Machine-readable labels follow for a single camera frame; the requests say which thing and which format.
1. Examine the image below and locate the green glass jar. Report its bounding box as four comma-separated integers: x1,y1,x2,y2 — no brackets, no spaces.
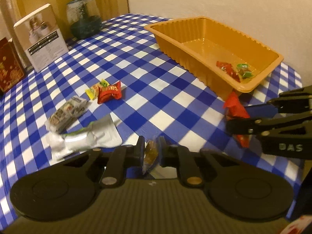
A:
67,0,102,40

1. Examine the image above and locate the orange plastic tray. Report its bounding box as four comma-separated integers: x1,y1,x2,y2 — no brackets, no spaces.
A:
144,16,284,100

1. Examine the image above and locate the red gold gift box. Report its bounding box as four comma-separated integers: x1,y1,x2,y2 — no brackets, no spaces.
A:
0,37,26,94

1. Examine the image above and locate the clear packet dark snack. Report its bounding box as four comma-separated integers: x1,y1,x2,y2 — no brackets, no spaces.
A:
45,96,88,134

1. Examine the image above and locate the white product box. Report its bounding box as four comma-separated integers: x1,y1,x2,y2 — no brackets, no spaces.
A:
13,3,68,72

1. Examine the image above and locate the red candy in tray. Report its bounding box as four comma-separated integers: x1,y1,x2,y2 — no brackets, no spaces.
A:
216,61,241,83

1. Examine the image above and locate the blue white checkered tablecloth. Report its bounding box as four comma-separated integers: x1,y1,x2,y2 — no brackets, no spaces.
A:
1,14,302,229

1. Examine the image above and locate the red foil snack packet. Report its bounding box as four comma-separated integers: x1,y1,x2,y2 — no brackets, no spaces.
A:
223,91,250,148

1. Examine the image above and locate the green candy in tray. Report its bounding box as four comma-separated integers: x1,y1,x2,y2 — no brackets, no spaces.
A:
236,63,255,79

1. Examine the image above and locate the white crumpled snack wrapper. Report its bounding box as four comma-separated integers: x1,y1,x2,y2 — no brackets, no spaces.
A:
46,114,122,160

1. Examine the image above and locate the small brown clear candy packet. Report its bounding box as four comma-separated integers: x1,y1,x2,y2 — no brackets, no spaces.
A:
142,141,159,175

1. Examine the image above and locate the small red yellow candy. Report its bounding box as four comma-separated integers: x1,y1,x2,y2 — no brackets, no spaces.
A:
85,79,122,104

